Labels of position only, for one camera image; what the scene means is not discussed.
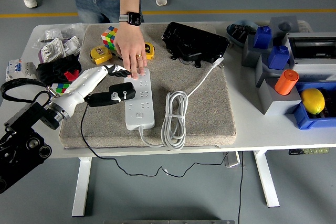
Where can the person's left hand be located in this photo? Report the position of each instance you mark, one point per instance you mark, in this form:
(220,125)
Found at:
(130,45)

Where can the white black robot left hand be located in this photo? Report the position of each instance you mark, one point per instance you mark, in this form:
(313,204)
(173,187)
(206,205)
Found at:
(78,87)

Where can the black power adapter plug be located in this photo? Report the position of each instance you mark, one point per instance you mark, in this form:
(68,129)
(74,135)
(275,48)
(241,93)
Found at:
(123,87)

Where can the white power strip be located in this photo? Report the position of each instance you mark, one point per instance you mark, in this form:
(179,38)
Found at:
(140,113)

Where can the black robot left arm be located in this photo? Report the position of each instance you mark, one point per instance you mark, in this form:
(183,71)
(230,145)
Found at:
(21,140)

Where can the red clip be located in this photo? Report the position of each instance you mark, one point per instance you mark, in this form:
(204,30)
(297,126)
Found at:
(71,75)

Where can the small colourful puzzle cube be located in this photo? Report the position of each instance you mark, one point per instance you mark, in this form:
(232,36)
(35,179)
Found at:
(61,87)

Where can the yellow tape measure printed five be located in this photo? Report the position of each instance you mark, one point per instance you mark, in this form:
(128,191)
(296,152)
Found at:
(149,51)

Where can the large colourful puzzle cube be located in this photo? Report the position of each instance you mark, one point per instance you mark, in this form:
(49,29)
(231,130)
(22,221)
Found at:
(109,36)

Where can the black wrist watch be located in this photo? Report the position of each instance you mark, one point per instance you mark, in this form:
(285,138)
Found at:
(132,19)

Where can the yellow tape measure dark label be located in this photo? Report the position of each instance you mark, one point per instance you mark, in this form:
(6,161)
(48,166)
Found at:
(100,56)

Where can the black cloth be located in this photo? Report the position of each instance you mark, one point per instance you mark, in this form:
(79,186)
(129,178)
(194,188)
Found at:
(52,70)

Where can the white plastic socket part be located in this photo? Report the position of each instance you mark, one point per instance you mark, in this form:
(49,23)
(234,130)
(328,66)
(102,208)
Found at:
(71,45)

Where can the black pen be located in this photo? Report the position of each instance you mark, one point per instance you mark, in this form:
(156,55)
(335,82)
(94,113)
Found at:
(46,41)

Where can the clear plastic bag of parts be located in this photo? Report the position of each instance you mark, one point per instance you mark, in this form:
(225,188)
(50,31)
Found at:
(52,31)

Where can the white circuit breaker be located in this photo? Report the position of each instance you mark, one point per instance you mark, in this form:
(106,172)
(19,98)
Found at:
(18,70)

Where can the glossy black case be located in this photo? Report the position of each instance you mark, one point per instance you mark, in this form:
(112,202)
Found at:
(194,41)

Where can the grey-brown mat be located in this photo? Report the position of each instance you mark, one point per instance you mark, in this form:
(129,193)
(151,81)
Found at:
(204,108)

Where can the blue-grey bowl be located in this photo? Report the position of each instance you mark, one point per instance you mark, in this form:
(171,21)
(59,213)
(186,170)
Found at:
(232,28)

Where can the black binder clips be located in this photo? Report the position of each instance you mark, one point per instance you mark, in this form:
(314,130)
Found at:
(240,33)

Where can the blue bottle-shaped block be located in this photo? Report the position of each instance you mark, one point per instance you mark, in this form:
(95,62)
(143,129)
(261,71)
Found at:
(278,58)
(262,37)

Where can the grey block with round hole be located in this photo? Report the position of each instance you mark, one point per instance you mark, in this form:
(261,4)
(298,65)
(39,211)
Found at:
(284,26)

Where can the white table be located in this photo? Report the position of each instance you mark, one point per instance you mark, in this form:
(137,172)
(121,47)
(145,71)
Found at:
(262,134)

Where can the orange cylinder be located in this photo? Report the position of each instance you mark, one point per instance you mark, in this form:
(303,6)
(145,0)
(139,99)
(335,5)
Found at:
(286,82)

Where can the beige rounded object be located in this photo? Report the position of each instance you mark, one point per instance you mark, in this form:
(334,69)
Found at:
(305,26)

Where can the yellow lemon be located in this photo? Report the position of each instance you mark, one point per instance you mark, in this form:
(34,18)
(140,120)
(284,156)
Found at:
(312,102)

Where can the blue plastic bin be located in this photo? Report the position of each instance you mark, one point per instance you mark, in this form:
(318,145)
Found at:
(315,123)

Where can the table height control panel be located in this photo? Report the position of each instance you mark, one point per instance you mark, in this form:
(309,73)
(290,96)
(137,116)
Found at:
(309,151)

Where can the black item in bin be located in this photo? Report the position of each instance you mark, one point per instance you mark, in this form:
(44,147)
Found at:
(330,103)

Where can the white wall socket panel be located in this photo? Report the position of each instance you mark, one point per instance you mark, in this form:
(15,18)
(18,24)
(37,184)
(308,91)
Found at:
(51,49)

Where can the grey metal bracket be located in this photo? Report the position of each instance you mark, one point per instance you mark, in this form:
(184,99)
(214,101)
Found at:
(232,159)

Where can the grey electrical enclosure box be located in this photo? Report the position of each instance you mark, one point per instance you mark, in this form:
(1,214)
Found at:
(309,66)

